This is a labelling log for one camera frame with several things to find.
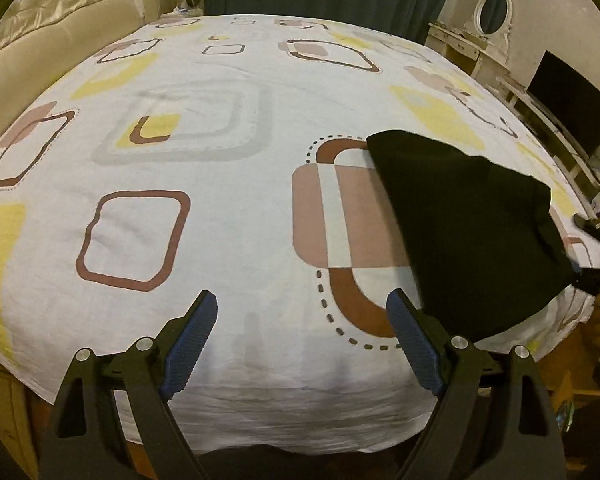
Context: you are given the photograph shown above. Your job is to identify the black pants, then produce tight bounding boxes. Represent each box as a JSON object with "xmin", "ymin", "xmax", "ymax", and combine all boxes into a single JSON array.
[{"xmin": 366, "ymin": 130, "xmax": 577, "ymax": 342}]

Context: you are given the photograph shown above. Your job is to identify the black flat television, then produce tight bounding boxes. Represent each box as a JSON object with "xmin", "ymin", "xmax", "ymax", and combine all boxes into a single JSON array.
[{"xmin": 527, "ymin": 51, "xmax": 600, "ymax": 157}]

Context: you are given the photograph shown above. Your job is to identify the white vanity table with mirror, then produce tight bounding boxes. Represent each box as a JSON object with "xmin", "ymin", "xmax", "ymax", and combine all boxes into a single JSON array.
[{"xmin": 425, "ymin": 0, "xmax": 514, "ymax": 87}]

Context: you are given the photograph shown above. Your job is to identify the patterned white bed sheet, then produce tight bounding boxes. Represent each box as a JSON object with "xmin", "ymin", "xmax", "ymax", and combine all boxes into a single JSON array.
[{"xmin": 0, "ymin": 15, "xmax": 600, "ymax": 454}]

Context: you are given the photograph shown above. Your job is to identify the cream tufted headboard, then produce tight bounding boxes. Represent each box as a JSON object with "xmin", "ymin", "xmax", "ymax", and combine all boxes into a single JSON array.
[{"xmin": 0, "ymin": 0, "xmax": 160, "ymax": 136}]

